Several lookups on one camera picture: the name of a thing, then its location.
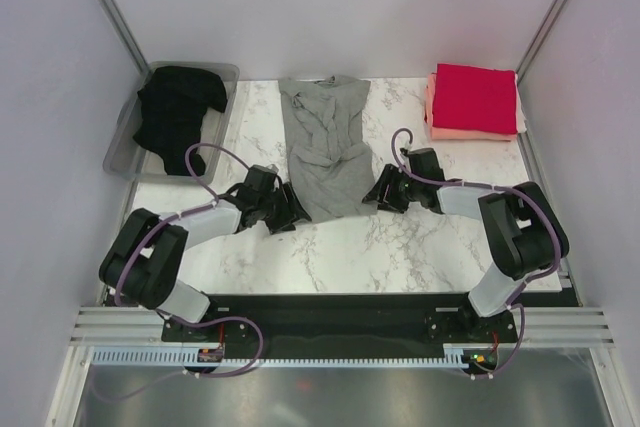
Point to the clear plastic bin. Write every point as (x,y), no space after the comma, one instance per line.
(126,159)

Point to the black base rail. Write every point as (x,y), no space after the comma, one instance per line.
(342,325)

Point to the grey t shirt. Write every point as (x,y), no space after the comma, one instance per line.
(329,163)

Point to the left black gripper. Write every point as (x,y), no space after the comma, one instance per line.
(291,211)

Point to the right aluminium frame post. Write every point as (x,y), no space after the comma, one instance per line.
(545,28)

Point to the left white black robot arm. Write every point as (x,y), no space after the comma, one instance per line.
(143,263)

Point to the pink folded t shirt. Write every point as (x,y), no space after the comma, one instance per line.
(446,134)

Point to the left aluminium frame post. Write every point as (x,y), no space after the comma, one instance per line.
(126,37)

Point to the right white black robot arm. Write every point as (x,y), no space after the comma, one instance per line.
(524,235)

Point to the white slotted cable duct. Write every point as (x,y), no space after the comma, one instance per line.
(192,357)

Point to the black t shirt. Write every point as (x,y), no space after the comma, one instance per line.
(173,104)

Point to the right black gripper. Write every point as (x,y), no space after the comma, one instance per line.
(388,176)

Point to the red folded t shirt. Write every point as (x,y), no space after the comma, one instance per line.
(475,98)

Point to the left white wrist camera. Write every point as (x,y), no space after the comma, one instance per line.
(272,167)

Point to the aluminium frame post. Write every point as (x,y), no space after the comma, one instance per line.
(545,28)
(126,37)

